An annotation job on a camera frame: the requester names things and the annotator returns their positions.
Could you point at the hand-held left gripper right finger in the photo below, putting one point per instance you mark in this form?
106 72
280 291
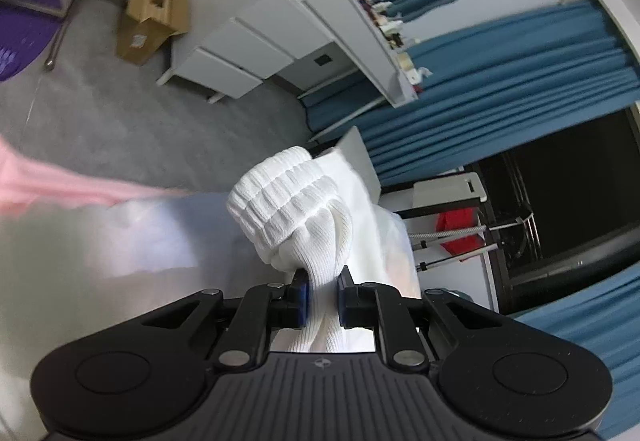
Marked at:
343 305

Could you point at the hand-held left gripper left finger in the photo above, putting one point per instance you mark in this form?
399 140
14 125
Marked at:
301 305

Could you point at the white knit garment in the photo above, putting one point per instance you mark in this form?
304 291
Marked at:
295 216

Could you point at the metal rod rack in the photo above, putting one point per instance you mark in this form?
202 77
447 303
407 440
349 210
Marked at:
465 241

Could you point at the grey white panel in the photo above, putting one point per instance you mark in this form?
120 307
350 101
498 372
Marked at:
357 156

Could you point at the white plastic stand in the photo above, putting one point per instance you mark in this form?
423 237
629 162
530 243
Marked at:
450 193

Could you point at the pale bluish white cloth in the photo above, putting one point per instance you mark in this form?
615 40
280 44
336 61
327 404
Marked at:
160 236

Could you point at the dark window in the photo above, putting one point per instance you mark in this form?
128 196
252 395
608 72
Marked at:
565 201

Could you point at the blue curtain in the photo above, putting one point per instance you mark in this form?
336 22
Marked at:
500 71
600 321

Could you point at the pink cloth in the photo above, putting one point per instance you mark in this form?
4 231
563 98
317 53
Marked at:
60 181

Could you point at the white desk with drawers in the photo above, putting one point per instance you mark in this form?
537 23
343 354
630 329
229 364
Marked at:
260 31

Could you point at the cardboard box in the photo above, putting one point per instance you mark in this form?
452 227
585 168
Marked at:
150 16

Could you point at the purple mat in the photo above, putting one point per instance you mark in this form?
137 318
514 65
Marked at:
22 26

